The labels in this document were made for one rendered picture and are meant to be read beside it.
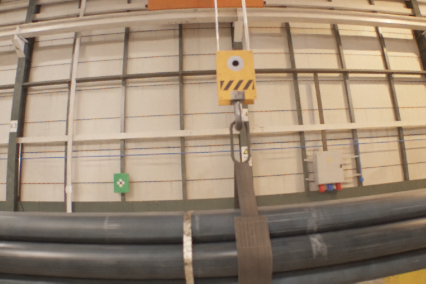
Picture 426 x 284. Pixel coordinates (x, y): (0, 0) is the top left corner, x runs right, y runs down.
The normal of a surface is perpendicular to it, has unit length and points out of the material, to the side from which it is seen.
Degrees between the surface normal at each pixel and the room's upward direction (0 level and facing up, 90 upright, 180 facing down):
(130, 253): 49
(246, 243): 60
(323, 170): 90
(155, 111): 90
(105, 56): 90
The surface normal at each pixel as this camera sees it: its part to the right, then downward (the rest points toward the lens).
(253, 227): 0.00, -0.67
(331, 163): 0.05, -0.21
